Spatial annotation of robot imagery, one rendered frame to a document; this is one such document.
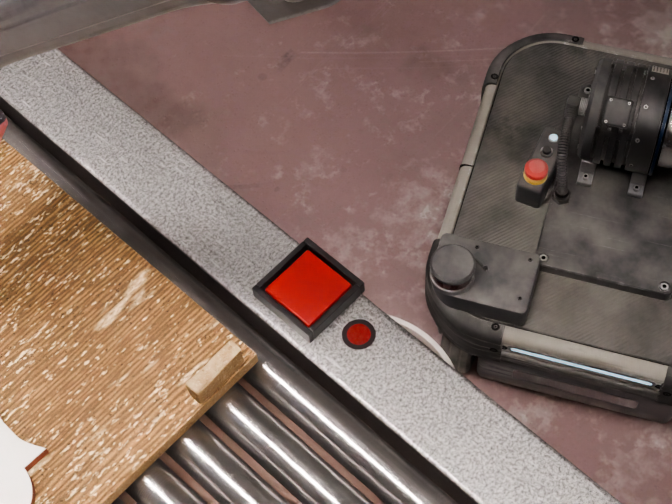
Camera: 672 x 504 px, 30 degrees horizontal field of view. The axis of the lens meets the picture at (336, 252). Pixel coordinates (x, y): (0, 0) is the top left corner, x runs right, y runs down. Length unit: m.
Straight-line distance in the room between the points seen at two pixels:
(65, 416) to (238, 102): 1.42
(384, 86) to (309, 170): 0.24
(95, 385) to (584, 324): 0.98
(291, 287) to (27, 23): 0.44
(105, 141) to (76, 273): 0.17
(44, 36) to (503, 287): 1.19
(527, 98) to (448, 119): 0.30
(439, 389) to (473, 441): 0.06
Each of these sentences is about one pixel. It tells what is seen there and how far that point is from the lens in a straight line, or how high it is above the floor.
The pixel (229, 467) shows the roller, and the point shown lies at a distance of 1.13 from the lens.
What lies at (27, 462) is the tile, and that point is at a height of 0.95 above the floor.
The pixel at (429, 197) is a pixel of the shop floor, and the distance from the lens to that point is 2.34.
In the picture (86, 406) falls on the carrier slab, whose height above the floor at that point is 0.94.
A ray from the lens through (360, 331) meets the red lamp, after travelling 1.18.
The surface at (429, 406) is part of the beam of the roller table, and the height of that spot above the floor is 0.92.
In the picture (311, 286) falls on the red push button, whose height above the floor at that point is 0.93.
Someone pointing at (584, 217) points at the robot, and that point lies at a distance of 2.03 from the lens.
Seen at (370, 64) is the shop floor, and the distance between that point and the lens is 2.53.
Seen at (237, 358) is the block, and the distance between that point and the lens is 1.14.
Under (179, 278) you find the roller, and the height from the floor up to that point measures 0.92.
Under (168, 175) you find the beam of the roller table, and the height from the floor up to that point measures 0.91.
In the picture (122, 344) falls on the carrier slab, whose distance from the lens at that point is 1.18.
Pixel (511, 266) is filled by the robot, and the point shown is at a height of 0.28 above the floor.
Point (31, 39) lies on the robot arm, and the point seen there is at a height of 1.33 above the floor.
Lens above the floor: 1.97
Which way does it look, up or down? 59 degrees down
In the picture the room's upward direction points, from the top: 6 degrees counter-clockwise
